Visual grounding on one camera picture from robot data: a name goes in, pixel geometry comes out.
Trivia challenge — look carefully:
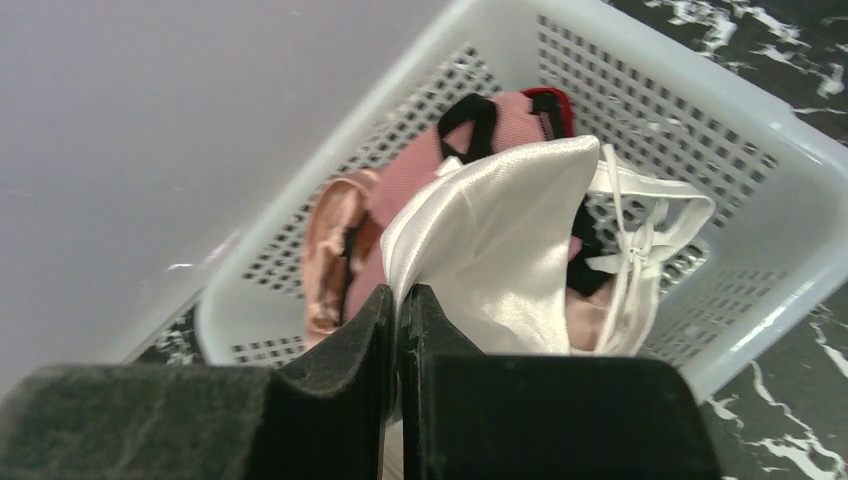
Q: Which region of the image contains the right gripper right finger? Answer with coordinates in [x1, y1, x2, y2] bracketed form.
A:
[397, 285, 722, 479]

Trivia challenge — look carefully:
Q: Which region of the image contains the white satin bra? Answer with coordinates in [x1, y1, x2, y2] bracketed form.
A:
[381, 136, 715, 358]

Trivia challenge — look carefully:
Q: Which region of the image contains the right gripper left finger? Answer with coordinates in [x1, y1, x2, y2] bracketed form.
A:
[1, 286, 393, 479]

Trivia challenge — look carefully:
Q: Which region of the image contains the white plastic basket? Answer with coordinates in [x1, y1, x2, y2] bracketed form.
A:
[195, 1, 847, 399]

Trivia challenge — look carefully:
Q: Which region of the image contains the pink bra black trim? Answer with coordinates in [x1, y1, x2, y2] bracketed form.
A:
[335, 87, 575, 324]

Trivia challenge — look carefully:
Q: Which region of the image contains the pink satin garment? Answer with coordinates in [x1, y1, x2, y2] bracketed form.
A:
[301, 168, 382, 349]

